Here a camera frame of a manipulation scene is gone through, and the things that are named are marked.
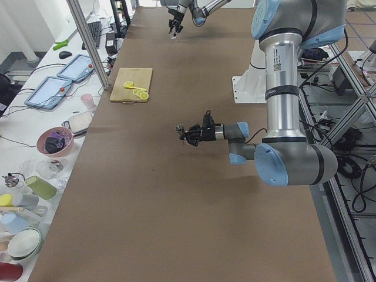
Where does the blue teach pendant near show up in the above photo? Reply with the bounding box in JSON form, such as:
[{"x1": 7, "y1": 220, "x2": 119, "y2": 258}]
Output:
[{"x1": 24, "y1": 76, "x2": 72, "y2": 110}]

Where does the blue teach pendant far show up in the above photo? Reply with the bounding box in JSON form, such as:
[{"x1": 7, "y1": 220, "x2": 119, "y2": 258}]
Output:
[{"x1": 56, "y1": 54, "x2": 94, "y2": 82}]

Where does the wooden cutting board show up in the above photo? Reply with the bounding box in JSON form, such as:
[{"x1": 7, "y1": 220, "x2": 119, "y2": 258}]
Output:
[{"x1": 109, "y1": 68, "x2": 153, "y2": 103}]

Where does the green handled tool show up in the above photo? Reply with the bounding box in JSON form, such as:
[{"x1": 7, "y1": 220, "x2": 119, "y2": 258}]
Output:
[{"x1": 52, "y1": 39, "x2": 69, "y2": 51}]

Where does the white green bowl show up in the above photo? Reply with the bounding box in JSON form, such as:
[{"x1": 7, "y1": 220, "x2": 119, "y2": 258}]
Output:
[{"x1": 7, "y1": 228, "x2": 43, "y2": 260}]

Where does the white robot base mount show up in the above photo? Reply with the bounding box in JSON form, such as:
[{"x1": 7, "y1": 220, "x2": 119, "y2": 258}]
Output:
[{"x1": 232, "y1": 40, "x2": 266, "y2": 103}]

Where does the black computer mouse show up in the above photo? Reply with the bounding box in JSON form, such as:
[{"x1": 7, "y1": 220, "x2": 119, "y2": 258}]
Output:
[{"x1": 59, "y1": 51, "x2": 72, "y2": 59}]

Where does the aluminium frame post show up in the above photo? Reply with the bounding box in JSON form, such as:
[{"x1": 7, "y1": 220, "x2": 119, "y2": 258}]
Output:
[{"x1": 66, "y1": 0, "x2": 109, "y2": 90}]

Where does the kitchen scale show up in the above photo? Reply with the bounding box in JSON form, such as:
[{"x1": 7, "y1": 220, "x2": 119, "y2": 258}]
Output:
[{"x1": 61, "y1": 112, "x2": 93, "y2": 137}]

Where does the light blue cup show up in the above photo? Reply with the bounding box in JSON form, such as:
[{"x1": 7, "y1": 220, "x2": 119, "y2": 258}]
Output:
[{"x1": 1, "y1": 213, "x2": 29, "y2": 235}]

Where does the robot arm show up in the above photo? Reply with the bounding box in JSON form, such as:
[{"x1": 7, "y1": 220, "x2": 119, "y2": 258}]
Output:
[
  {"x1": 160, "y1": 0, "x2": 230, "y2": 36},
  {"x1": 176, "y1": 1, "x2": 347, "y2": 186}
]

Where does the pink cup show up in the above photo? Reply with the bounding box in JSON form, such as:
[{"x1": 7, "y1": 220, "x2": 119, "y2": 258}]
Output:
[{"x1": 80, "y1": 93, "x2": 96, "y2": 112}]

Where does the pink bowl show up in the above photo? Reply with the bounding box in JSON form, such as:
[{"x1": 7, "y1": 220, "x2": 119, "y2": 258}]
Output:
[{"x1": 36, "y1": 126, "x2": 74, "y2": 157}]

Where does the green cup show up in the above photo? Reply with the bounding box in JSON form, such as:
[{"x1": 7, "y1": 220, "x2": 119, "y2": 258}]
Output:
[{"x1": 25, "y1": 176, "x2": 57, "y2": 200}]

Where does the blue teach pendant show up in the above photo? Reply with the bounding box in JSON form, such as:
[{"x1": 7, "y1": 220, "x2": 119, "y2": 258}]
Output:
[
  {"x1": 24, "y1": 76, "x2": 72, "y2": 110},
  {"x1": 56, "y1": 54, "x2": 94, "y2": 82}
]

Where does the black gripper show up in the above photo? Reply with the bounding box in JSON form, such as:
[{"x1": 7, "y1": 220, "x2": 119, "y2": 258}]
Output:
[
  {"x1": 180, "y1": 123, "x2": 216, "y2": 146},
  {"x1": 169, "y1": 10, "x2": 184, "y2": 33}
]

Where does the black keyboard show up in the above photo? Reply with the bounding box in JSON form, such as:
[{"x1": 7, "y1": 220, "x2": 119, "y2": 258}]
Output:
[{"x1": 87, "y1": 21, "x2": 102, "y2": 48}]

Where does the lemon slice row end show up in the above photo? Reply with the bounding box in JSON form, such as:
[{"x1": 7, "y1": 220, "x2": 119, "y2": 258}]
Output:
[{"x1": 139, "y1": 92, "x2": 149, "y2": 100}]

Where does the wine glass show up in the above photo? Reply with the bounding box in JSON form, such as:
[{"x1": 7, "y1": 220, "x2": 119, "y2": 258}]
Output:
[{"x1": 36, "y1": 160, "x2": 68, "y2": 190}]

